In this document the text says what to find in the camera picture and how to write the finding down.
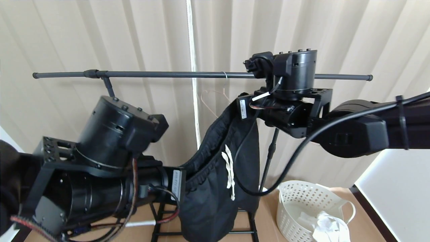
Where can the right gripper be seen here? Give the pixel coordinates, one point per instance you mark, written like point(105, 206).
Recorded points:
point(285, 117)

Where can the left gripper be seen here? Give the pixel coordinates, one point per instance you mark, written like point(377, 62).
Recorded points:
point(100, 195)

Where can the black shorts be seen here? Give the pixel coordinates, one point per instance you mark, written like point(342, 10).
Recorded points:
point(208, 208)

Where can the white laundry basket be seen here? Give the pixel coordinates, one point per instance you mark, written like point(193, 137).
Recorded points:
point(295, 201)

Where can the pink clothes hanger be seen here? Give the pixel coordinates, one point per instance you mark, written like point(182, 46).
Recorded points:
point(201, 99)

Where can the black clothes rack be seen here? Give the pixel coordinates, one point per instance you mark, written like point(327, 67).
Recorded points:
point(151, 74)

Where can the white garment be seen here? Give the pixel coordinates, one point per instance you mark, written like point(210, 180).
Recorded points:
point(326, 228)

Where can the beige curtain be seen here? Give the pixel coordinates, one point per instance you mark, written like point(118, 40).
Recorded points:
point(84, 33)

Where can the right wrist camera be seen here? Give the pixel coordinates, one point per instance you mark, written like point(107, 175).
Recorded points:
point(258, 64)

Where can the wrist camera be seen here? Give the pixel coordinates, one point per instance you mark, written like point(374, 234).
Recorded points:
point(158, 126)
point(258, 64)

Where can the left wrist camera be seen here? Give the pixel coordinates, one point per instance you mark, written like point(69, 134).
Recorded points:
point(158, 126)

